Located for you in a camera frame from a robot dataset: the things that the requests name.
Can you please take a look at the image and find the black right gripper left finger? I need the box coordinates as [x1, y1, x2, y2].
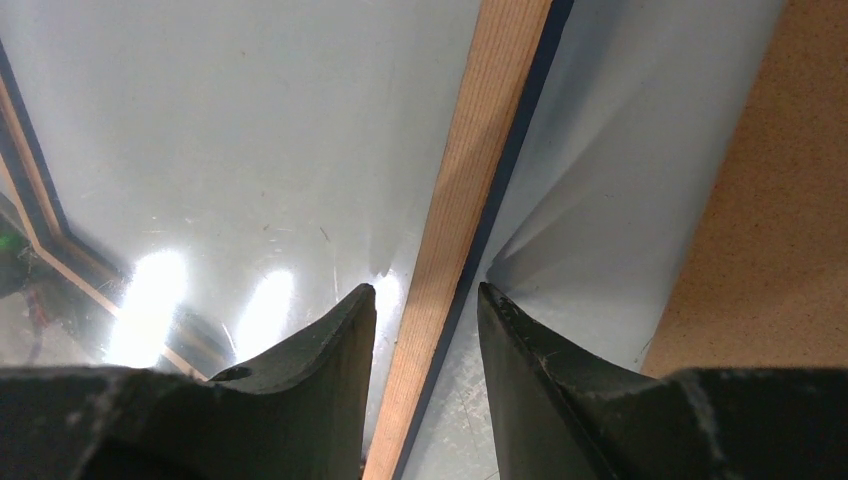
[1, 284, 376, 479]

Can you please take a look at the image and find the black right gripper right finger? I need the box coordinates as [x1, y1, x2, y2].
[477, 283, 847, 479]

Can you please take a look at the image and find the wooden picture frame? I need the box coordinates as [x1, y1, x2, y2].
[0, 0, 576, 480]

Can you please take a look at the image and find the brown cardboard backing board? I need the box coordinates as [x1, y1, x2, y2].
[642, 1, 847, 376]

